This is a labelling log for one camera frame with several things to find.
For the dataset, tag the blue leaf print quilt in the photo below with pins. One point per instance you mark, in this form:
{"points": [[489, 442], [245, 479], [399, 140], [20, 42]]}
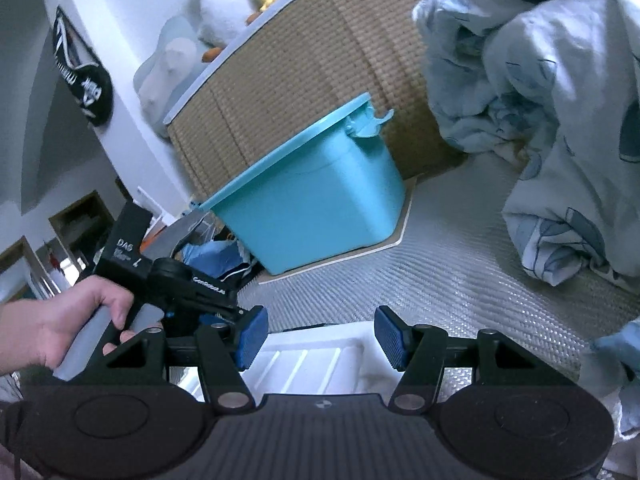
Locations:
{"points": [[552, 86]]}

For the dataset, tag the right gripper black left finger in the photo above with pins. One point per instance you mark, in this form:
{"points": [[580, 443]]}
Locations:
{"points": [[219, 350]]}

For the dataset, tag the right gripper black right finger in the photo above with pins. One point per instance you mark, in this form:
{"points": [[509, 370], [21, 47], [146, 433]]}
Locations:
{"points": [[422, 353]]}

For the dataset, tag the woven rattan headboard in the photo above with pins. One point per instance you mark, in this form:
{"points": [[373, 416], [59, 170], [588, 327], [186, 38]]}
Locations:
{"points": [[296, 63]]}

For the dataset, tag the black hanging banner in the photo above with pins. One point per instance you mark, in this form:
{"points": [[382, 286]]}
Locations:
{"points": [[83, 72]]}

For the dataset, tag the teal plastic storage bin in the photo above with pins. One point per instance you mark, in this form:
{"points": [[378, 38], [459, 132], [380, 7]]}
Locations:
{"points": [[331, 189]]}

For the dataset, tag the white plastic lid tray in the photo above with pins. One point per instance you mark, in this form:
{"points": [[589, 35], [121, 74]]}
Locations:
{"points": [[322, 361]]}

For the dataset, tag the blue cloth pile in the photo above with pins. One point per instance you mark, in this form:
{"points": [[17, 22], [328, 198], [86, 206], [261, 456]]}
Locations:
{"points": [[224, 260]]}

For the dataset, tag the person's left hand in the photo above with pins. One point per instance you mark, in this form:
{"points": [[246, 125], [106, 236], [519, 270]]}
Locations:
{"points": [[40, 332]]}

